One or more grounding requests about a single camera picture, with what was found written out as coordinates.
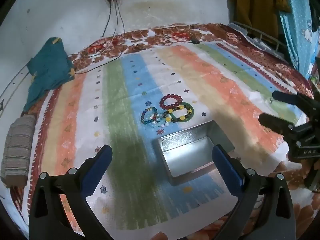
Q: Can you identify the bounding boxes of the mustard yellow hanging garment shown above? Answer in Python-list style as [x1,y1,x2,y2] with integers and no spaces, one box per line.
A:
[227,0,290,39]

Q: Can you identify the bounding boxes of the silver metal tin box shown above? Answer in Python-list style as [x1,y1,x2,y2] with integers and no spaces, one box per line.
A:
[152,120,235,187]

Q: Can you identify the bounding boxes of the teal cloth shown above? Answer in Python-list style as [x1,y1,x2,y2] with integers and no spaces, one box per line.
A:
[24,37,75,112]

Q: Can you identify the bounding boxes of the red bead bracelet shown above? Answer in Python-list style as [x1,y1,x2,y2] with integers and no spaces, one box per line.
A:
[159,94,182,111]

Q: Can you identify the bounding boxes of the green jade bangle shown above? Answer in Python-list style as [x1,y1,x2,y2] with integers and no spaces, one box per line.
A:
[171,102,195,122]

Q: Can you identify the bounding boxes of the white cable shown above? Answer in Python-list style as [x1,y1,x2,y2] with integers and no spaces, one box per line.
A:
[92,1,119,54]

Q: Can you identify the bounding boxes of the rolled grey striped towel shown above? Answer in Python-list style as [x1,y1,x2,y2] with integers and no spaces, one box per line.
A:
[0,115,37,187]

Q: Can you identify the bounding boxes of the blue multicoloured bead bracelet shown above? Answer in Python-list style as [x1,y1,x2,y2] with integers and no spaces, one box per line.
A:
[141,107,160,125]

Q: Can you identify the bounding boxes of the long black cable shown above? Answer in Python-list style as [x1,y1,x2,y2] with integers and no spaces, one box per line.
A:
[74,1,125,75]

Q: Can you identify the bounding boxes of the yellow and black bead bracelet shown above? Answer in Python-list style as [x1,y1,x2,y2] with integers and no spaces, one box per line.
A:
[163,104,193,123]

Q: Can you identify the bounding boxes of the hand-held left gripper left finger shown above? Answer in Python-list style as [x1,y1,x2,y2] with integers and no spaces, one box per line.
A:
[29,144,113,240]

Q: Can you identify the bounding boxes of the striped pastel cloth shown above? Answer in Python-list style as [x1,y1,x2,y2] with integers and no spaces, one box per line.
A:
[32,41,308,230]

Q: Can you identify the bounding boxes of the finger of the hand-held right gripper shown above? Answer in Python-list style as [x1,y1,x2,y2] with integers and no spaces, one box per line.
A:
[258,113,296,136]
[272,90,316,113]

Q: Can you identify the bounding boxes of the blue printed cloth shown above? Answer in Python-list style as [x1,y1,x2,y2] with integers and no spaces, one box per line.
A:
[277,0,320,80]

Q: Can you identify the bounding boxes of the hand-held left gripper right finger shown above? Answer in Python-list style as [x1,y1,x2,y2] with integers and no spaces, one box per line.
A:
[212,144,297,240]

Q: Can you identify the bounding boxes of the short black cable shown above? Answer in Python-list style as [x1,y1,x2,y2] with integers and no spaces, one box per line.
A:
[101,1,112,39]

